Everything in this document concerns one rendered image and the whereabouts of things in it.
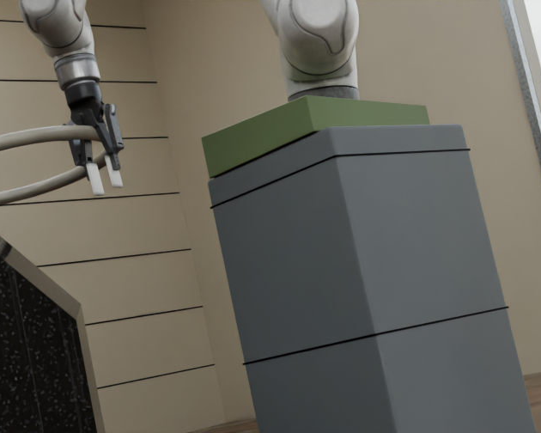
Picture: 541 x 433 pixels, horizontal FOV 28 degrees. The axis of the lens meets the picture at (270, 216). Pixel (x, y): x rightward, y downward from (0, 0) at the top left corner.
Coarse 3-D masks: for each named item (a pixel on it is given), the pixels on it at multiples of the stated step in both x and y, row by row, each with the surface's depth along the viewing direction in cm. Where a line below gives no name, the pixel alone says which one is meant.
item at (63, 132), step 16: (48, 128) 218; (64, 128) 220; (80, 128) 223; (0, 144) 214; (16, 144) 216; (96, 160) 251; (64, 176) 258; (80, 176) 257; (0, 192) 258; (16, 192) 259; (32, 192) 259
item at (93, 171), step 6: (90, 168) 227; (96, 168) 229; (90, 174) 227; (96, 174) 229; (90, 180) 227; (96, 180) 228; (96, 186) 227; (102, 186) 229; (96, 192) 227; (102, 192) 228
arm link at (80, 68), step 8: (72, 56) 227; (80, 56) 227; (88, 56) 228; (56, 64) 228; (64, 64) 227; (72, 64) 226; (80, 64) 227; (88, 64) 228; (96, 64) 230; (56, 72) 229; (64, 72) 227; (72, 72) 226; (80, 72) 226; (88, 72) 227; (96, 72) 229; (64, 80) 227; (72, 80) 226; (80, 80) 227; (88, 80) 228; (96, 80) 230; (64, 88) 230
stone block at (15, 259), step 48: (0, 240) 210; (0, 288) 200; (48, 288) 211; (0, 336) 198; (48, 336) 204; (0, 384) 195; (48, 384) 202; (0, 432) 193; (48, 432) 200; (96, 432) 206
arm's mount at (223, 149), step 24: (312, 96) 207; (264, 120) 215; (288, 120) 210; (312, 120) 205; (336, 120) 210; (360, 120) 214; (384, 120) 218; (408, 120) 223; (216, 144) 228; (240, 144) 222; (264, 144) 216; (288, 144) 213; (216, 168) 228
